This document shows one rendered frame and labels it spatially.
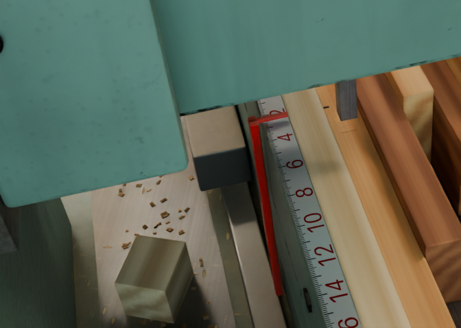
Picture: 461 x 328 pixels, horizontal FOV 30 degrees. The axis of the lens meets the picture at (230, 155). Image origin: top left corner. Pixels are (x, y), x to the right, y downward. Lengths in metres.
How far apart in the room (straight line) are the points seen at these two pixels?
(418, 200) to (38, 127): 0.18
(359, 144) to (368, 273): 0.09
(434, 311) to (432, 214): 0.05
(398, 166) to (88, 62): 0.18
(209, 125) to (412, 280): 0.26
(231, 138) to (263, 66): 0.22
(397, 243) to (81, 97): 0.16
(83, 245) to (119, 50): 0.32
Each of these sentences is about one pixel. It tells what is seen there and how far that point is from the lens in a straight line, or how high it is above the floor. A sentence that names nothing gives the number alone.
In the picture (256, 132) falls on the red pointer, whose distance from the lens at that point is 0.44.
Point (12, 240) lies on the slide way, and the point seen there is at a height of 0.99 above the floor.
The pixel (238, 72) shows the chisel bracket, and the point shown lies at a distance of 0.38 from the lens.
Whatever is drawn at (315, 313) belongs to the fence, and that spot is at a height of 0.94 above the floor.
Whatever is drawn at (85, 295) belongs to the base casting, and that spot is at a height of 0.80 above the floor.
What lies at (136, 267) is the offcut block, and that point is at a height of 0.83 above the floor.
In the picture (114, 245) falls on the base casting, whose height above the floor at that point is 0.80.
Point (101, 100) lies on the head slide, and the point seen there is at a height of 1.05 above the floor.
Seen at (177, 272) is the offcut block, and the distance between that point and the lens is 0.55.
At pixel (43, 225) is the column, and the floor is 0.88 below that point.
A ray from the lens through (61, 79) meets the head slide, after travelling 0.33.
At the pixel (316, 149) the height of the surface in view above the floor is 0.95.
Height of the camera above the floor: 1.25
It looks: 43 degrees down
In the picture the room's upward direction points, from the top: 10 degrees counter-clockwise
